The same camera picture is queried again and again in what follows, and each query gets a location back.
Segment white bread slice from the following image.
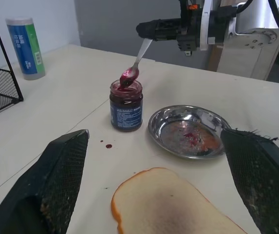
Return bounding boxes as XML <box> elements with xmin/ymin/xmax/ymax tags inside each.
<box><xmin>111</xmin><ymin>167</ymin><xmax>248</xmax><ymax>234</ymax></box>

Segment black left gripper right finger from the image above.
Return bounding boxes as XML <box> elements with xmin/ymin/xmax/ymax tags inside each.
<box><xmin>220</xmin><ymin>128</ymin><xmax>279</xmax><ymax>234</ymax></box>

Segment metal spoon with jam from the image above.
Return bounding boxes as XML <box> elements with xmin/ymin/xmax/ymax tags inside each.
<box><xmin>119</xmin><ymin>38</ymin><xmax>152</xmax><ymax>87</ymax></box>

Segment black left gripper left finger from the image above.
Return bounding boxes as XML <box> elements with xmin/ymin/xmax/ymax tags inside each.
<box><xmin>0</xmin><ymin>129</ymin><xmax>91</xmax><ymax>234</ymax></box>

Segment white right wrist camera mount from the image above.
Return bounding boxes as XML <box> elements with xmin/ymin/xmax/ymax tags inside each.
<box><xmin>199</xmin><ymin>0</ymin><xmax>216</xmax><ymax>51</ymax></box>

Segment blue green cylindrical canister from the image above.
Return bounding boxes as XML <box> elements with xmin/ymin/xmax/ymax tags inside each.
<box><xmin>5</xmin><ymin>17</ymin><xmax>46</xmax><ymax>81</ymax></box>

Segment light wooden board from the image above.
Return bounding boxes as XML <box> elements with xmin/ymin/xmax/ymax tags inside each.
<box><xmin>207</xmin><ymin>44</ymin><xmax>228</xmax><ymax>73</ymax></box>

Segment round stainless steel plate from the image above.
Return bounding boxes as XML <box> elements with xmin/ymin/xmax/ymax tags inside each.
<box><xmin>148</xmin><ymin>105</ymin><xmax>233</xmax><ymax>160</ymax></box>

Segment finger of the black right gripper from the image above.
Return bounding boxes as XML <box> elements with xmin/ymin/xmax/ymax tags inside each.
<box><xmin>136</xmin><ymin>27</ymin><xmax>179</xmax><ymax>41</ymax></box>
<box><xmin>138</xmin><ymin>18</ymin><xmax>182</xmax><ymax>31</ymax></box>

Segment glass jam jar blue label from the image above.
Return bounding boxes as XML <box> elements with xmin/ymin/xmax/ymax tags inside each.
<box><xmin>109</xmin><ymin>79</ymin><xmax>144</xmax><ymax>133</ymax></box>

